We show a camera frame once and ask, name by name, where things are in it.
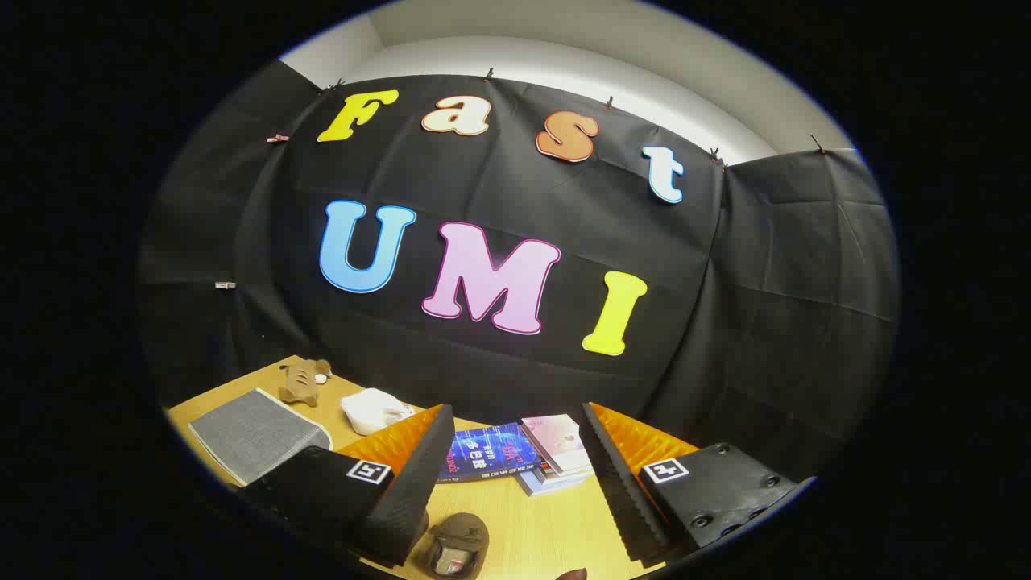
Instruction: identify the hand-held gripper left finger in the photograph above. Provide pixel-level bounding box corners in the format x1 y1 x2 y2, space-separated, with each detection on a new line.
239 404 456 567

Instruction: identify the pink cover book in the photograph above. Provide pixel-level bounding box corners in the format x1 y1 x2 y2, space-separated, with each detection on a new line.
521 414 593 478

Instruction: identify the brown striped plush toy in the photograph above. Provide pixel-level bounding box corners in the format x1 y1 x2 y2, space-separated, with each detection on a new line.
278 359 333 407

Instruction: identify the light blue book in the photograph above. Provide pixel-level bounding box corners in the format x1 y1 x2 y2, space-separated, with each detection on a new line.
515 470 597 498

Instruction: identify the grey fabric storage box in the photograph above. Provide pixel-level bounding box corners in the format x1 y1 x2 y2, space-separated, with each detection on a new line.
188 388 333 487

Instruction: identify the white plush toy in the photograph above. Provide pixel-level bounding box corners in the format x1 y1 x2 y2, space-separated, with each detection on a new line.
340 388 416 436

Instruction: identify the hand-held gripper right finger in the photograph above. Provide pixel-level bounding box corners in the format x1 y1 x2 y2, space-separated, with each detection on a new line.
580 401 816 565

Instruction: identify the dark blue book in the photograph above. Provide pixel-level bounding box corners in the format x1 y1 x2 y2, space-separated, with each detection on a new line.
437 422 539 484

